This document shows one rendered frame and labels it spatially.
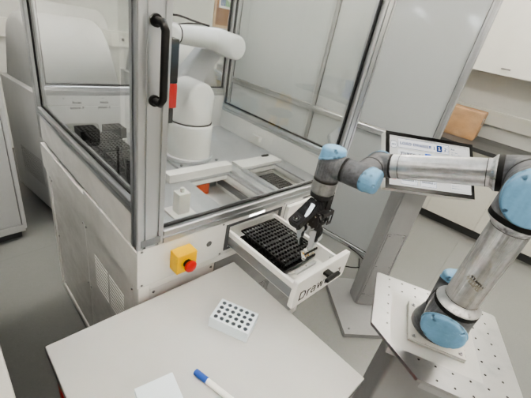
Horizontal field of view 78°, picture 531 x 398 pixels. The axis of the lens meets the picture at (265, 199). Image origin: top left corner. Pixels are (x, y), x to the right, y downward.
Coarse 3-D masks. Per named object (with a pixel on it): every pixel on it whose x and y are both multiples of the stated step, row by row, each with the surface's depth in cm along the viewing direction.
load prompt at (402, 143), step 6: (402, 138) 171; (402, 144) 171; (408, 144) 171; (414, 144) 172; (420, 144) 173; (426, 144) 173; (432, 144) 174; (420, 150) 172; (426, 150) 173; (432, 150) 173; (438, 150) 174; (444, 150) 175
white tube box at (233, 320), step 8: (224, 304) 102; (232, 304) 101; (216, 312) 97; (224, 312) 97; (232, 312) 99; (240, 312) 98; (248, 312) 99; (216, 320) 94; (224, 320) 95; (232, 320) 95; (240, 320) 96; (248, 320) 98; (256, 320) 99; (216, 328) 96; (224, 328) 94; (232, 328) 93; (240, 328) 93; (248, 328) 94; (232, 336) 95; (240, 336) 93; (248, 336) 94
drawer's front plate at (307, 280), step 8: (336, 256) 110; (344, 256) 112; (328, 264) 106; (336, 264) 110; (344, 264) 116; (312, 272) 100; (320, 272) 104; (296, 280) 96; (304, 280) 97; (312, 280) 102; (320, 280) 107; (296, 288) 96; (304, 288) 100; (320, 288) 110; (296, 296) 99; (304, 296) 103; (288, 304) 100; (296, 304) 102
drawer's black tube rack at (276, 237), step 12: (252, 228) 121; (264, 228) 122; (276, 228) 124; (288, 228) 126; (252, 240) 115; (264, 240) 116; (276, 240) 117; (288, 240) 119; (264, 252) 114; (276, 252) 112; (288, 252) 112; (276, 264) 110
